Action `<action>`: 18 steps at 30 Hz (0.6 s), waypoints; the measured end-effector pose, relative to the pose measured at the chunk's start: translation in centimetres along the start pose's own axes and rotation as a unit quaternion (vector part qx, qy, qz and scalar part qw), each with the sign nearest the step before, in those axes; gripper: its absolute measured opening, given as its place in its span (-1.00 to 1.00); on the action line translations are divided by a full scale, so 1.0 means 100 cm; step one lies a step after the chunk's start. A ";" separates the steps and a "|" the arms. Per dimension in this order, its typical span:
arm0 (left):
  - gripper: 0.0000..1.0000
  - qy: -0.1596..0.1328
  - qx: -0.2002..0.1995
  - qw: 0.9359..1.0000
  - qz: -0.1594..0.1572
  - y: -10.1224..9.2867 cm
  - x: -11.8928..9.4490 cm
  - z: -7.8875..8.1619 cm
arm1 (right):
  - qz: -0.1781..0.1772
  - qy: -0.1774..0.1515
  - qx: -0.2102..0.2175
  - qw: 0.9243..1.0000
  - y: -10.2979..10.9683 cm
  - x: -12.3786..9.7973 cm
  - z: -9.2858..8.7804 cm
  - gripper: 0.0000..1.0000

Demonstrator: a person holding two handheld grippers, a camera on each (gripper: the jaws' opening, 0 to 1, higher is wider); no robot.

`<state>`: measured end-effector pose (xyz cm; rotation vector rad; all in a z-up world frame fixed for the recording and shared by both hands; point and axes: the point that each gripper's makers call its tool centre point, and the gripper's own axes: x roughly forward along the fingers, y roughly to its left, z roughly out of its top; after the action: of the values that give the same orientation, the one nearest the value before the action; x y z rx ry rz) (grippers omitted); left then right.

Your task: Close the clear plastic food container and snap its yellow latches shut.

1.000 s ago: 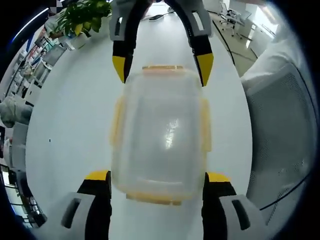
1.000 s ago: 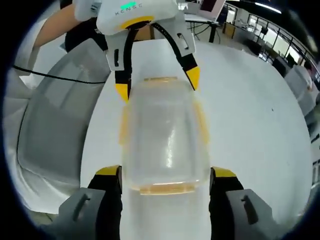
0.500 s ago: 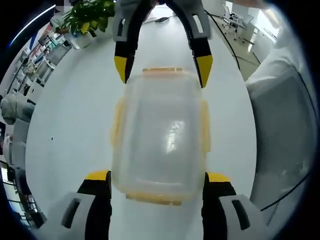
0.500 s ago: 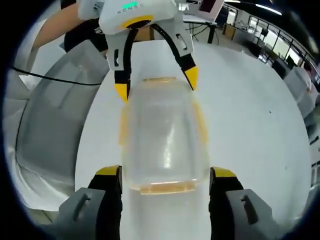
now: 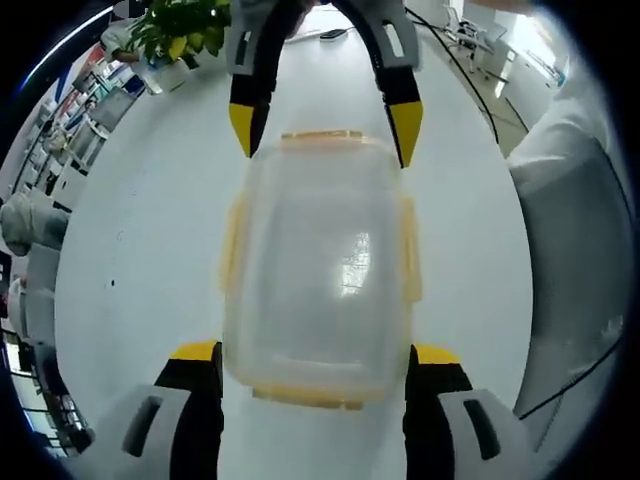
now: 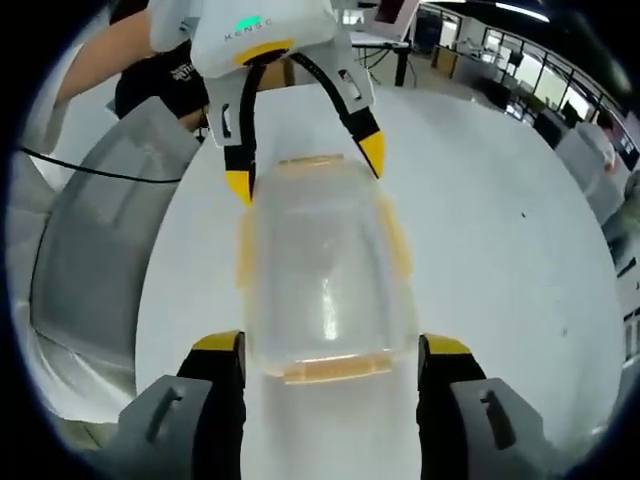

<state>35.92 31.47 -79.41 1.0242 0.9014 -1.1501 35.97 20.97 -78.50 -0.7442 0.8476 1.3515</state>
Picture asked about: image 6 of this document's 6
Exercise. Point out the person's black shirt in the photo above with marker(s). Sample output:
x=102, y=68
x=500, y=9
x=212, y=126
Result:
x=150, y=85

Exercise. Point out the clear container with yellow clips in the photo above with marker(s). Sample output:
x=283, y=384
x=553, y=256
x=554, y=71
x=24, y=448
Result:
x=325, y=240

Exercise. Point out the white desk with black leg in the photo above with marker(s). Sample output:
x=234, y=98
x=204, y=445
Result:
x=400, y=65

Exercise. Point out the yellow cabinet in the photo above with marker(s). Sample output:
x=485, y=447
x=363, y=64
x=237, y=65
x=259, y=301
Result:
x=445, y=62

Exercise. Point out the grey mesh chair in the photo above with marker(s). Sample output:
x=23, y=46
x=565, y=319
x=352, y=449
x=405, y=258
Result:
x=100, y=250

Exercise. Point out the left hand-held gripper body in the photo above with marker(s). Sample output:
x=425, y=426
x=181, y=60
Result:
x=250, y=25

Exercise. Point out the clear plastic box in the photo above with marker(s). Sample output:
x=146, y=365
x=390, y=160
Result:
x=300, y=325

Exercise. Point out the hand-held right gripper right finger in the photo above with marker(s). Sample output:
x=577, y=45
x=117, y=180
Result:
x=450, y=420

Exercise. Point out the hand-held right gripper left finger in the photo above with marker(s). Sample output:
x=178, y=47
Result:
x=210, y=420

